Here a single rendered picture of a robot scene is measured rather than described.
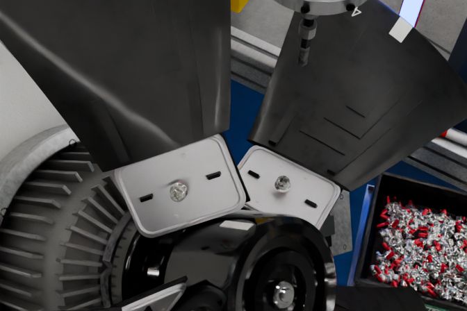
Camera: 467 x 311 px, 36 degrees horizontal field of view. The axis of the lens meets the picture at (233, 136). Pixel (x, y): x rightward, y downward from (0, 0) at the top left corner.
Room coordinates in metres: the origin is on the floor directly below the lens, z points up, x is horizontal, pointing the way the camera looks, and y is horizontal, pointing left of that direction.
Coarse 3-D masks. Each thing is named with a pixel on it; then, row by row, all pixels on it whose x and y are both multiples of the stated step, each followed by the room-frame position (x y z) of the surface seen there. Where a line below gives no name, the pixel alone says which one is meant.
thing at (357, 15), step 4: (356, 8) 0.51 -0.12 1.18; (360, 8) 0.51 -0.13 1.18; (364, 8) 0.51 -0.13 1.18; (348, 12) 0.50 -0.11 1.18; (352, 12) 0.50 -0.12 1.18; (356, 12) 0.51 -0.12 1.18; (360, 12) 0.51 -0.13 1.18; (364, 12) 0.51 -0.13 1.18; (344, 16) 0.50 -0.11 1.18; (348, 16) 0.50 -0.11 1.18; (352, 16) 0.50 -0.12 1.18; (356, 16) 0.50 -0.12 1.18; (360, 16) 0.50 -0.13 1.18; (364, 16) 0.50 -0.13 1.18; (352, 20) 0.49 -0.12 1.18; (356, 20) 0.50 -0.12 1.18; (360, 20) 0.50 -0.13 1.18; (360, 24) 0.49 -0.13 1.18
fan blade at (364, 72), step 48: (288, 48) 0.45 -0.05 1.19; (336, 48) 0.46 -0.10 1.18; (384, 48) 0.47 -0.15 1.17; (432, 48) 0.49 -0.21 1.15; (288, 96) 0.39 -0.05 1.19; (336, 96) 0.40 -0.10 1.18; (384, 96) 0.41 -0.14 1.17; (432, 96) 0.42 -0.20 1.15; (288, 144) 0.34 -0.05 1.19; (336, 144) 0.34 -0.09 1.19; (384, 144) 0.35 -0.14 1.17
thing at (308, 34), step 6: (300, 24) 0.29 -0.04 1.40; (306, 24) 0.29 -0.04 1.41; (312, 24) 0.29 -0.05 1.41; (300, 30) 0.29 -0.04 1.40; (306, 30) 0.29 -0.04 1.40; (312, 30) 0.29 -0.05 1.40; (300, 36) 0.29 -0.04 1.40; (306, 36) 0.29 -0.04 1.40; (312, 36) 0.29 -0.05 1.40; (300, 42) 0.29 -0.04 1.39; (306, 42) 0.29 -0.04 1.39; (300, 48) 0.29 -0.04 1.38; (306, 48) 0.29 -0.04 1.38; (300, 54) 0.29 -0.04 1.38; (306, 54) 0.29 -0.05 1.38; (300, 60) 0.29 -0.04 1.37; (306, 60) 0.29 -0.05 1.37
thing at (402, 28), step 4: (400, 20) 0.51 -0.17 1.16; (404, 20) 0.51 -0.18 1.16; (396, 24) 0.50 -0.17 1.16; (400, 24) 0.50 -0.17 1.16; (404, 24) 0.51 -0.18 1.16; (408, 24) 0.51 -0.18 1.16; (392, 28) 0.50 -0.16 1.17; (396, 28) 0.50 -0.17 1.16; (400, 28) 0.50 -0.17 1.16; (404, 28) 0.50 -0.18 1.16; (408, 28) 0.50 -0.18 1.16; (392, 32) 0.49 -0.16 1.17; (396, 32) 0.49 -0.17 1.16; (400, 32) 0.49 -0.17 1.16; (404, 32) 0.50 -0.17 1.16; (408, 32) 0.50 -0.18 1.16; (396, 36) 0.49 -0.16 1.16; (400, 36) 0.49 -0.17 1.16; (404, 36) 0.49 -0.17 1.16; (400, 40) 0.48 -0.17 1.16
